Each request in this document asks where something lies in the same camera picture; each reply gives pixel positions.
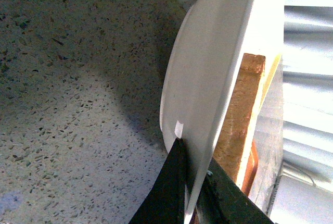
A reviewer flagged beige bear print tray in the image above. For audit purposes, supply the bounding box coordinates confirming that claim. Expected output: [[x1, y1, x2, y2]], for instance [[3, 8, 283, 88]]
[[241, 56, 283, 208]]

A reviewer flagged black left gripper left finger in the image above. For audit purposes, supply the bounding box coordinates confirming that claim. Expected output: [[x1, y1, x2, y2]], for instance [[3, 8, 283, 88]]
[[130, 139, 187, 223]]

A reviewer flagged bread slice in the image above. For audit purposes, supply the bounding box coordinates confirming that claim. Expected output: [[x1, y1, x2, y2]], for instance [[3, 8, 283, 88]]
[[213, 53, 265, 188]]

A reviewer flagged grey pleated curtain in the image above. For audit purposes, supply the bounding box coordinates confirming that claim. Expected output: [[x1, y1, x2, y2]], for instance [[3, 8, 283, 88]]
[[161, 0, 333, 224]]

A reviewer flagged white round plate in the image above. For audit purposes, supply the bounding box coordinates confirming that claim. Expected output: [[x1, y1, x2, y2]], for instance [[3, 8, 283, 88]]
[[159, 0, 262, 224]]

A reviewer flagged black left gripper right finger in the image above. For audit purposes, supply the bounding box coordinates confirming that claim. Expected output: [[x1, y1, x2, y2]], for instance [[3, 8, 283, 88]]
[[196, 159, 272, 224]]

